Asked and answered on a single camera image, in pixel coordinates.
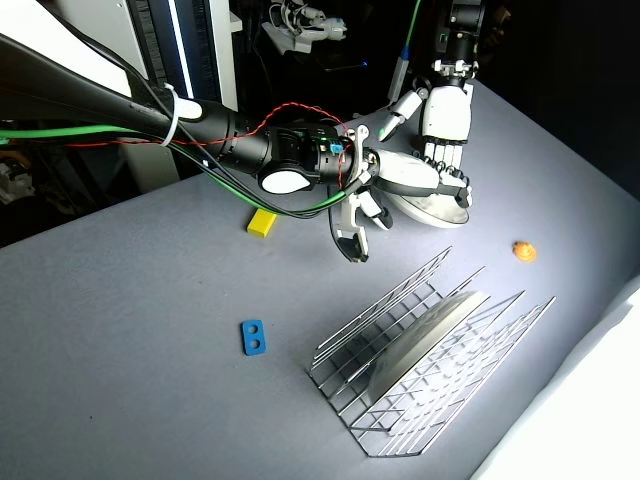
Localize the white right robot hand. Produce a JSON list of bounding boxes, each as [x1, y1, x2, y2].
[[358, 148, 474, 231]]

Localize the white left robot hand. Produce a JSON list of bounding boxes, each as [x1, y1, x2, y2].
[[377, 84, 473, 185]]

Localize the white plate with black rim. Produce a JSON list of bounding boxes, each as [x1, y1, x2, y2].
[[367, 290, 491, 404], [387, 192, 472, 229]]

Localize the orange swirl cookie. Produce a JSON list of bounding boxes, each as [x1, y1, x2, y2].
[[512, 240, 539, 264]]

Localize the yellow rectangular block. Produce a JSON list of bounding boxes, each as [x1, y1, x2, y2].
[[246, 208, 279, 237]]

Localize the white device with blue part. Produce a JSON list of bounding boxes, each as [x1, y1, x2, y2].
[[262, 0, 349, 54]]

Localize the blue block with two holes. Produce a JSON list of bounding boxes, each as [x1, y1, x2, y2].
[[239, 319, 269, 357]]

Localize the white zip tie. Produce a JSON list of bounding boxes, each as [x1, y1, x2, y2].
[[160, 83, 204, 149]]

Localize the white robot column blue strip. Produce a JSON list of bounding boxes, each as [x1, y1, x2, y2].
[[54, 0, 239, 111]]

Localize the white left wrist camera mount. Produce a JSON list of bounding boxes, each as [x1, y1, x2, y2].
[[412, 58, 476, 96]]

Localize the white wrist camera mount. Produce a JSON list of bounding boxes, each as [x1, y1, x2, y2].
[[412, 58, 476, 96], [327, 125, 371, 264]]

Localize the grey cable connector blue tip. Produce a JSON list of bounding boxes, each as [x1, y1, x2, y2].
[[388, 44, 412, 104]]

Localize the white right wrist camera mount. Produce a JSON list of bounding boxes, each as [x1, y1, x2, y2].
[[327, 125, 371, 264]]

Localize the green left arm cable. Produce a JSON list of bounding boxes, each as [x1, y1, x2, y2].
[[402, 0, 424, 49]]

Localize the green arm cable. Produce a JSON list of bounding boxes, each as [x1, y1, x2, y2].
[[0, 123, 354, 212], [402, 0, 424, 49]]

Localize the thin red wire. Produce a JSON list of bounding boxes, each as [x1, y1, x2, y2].
[[64, 102, 351, 191]]

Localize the silver wire rack shelf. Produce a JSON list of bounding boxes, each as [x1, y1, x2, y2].
[[304, 244, 557, 459]]

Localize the green right arm cable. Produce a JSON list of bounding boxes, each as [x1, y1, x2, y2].
[[0, 123, 354, 212]]

